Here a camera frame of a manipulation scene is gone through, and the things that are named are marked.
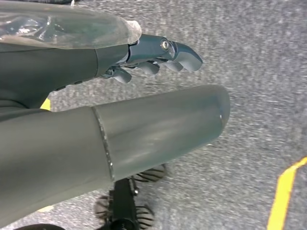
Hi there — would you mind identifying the yellow floor tape strip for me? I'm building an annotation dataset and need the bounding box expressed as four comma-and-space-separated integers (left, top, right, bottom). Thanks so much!
266, 156, 307, 230

